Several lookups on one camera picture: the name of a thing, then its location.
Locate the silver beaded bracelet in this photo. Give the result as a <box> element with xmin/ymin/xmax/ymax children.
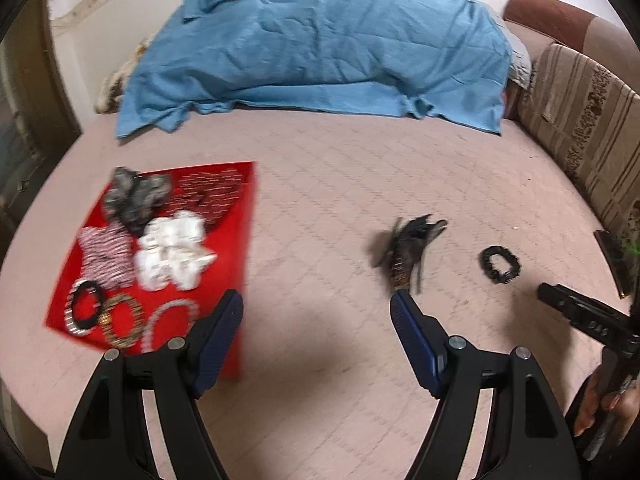
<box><xmin>63</xmin><ymin>278</ymin><xmax>109</xmax><ymax>337</ymax></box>

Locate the leopard print hair tie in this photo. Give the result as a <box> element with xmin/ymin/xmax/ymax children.
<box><xmin>98</xmin><ymin>294</ymin><xmax>147</xmax><ymax>350</ymax></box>

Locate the black fuzzy hair tie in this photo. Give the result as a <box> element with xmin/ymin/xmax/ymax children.
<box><xmin>70</xmin><ymin>280</ymin><xmax>106</xmax><ymax>331</ymax></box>

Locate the white pearl bracelet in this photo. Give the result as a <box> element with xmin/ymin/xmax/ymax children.
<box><xmin>140</xmin><ymin>298</ymin><xmax>201</xmax><ymax>356</ymax></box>

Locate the pink white checked scrunchie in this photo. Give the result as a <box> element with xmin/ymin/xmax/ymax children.
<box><xmin>77</xmin><ymin>222</ymin><xmax>134</xmax><ymax>290</ymax></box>

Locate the white dotted scrunchie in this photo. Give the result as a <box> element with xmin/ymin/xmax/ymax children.
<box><xmin>134</xmin><ymin>211</ymin><xmax>217</xmax><ymax>292</ymax></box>

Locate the black plastic hair comb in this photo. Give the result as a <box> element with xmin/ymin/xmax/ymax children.
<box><xmin>370</xmin><ymin>214</ymin><xmax>448</xmax><ymax>294</ymax></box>

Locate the grey brown satin scrunchie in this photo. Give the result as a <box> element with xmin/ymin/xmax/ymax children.
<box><xmin>101</xmin><ymin>167</ymin><xmax>172</xmax><ymax>237</ymax></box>

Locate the dark red patterned scrunchie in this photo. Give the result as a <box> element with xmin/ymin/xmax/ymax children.
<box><xmin>164</xmin><ymin>169</ymin><xmax>243</xmax><ymax>231</ymax></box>

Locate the red jewelry tray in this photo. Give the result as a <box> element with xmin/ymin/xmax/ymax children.
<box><xmin>46</xmin><ymin>162</ymin><xmax>256</xmax><ymax>356</ymax></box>

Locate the person's right hand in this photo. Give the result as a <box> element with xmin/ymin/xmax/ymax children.
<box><xmin>573</xmin><ymin>366</ymin><xmax>639</xmax><ymax>441</ymax></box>

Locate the striped beige brown pillow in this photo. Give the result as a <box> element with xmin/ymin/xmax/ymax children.
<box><xmin>518</xmin><ymin>44</ymin><xmax>639</xmax><ymax>244</ymax></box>

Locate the pink quilted bed cover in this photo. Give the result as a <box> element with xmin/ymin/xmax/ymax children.
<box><xmin>1</xmin><ymin>110</ymin><xmax>628</xmax><ymax>479</ymax></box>

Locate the grey quilted pillow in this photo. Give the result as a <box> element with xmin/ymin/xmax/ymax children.
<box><xmin>487</xmin><ymin>6</ymin><xmax>532</xmax><ymax>89</ymax></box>

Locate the brown pink bolster cushion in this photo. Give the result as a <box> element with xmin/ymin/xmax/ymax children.
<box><xmin>503</xmin><ymin>0</ymin><xmax>639</xmax><ymax>92</ymax></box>

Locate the dark wooden glass door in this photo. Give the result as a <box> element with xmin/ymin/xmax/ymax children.
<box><xmin>1</xmin><ymin>0</ymin><xmax>80</xmax><ymax>248</ymax></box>

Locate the floral cream brown blanket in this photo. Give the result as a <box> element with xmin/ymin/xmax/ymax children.
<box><xmin>94</xmin><ymin>34</ymin><xmax>155</xmax><ymax>115</ymax></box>

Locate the blue cloth sheet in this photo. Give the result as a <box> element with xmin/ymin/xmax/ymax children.
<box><xmin>116</xmin><ymin>0</ymin><xmax>512</xmax><ymax>138</ymax></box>

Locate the small black hair tie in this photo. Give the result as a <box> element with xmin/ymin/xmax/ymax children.
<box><xmin>478</xmin><ymin>245</ymin><xmax>522</xmax><ymax>285</ymax></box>

